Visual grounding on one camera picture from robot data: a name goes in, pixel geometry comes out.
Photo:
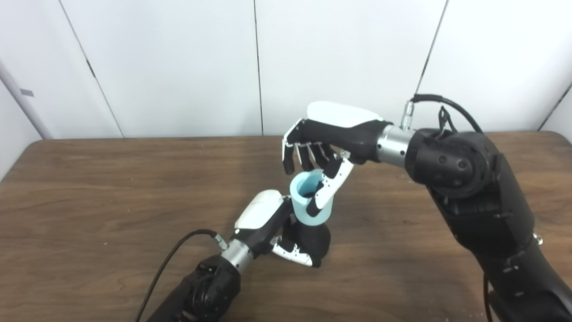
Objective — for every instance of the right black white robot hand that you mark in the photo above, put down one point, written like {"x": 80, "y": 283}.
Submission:
{"x": 344, "y": 132}

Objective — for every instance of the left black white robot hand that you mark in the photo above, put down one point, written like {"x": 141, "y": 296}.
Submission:
{"x": 261, "y": 217}

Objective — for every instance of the light blue cylinder cup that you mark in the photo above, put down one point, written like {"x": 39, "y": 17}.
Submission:
{"x": 301, "y": 201}

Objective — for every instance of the black funnel-shaped nozzle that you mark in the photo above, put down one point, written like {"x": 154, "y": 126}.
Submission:
{"x": 313, "y": 239}

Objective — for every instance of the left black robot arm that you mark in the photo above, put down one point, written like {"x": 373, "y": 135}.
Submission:
{"x": 201, "y": 288}

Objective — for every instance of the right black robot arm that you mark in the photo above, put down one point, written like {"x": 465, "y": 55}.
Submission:
{"x": 482, "y": 201}

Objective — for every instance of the small grey wall label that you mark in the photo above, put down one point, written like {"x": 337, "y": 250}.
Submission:
{"x": 27, "y": 93}

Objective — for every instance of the white wall corner trim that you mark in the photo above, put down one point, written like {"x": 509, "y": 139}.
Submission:
{"x": 20, "y": 98}

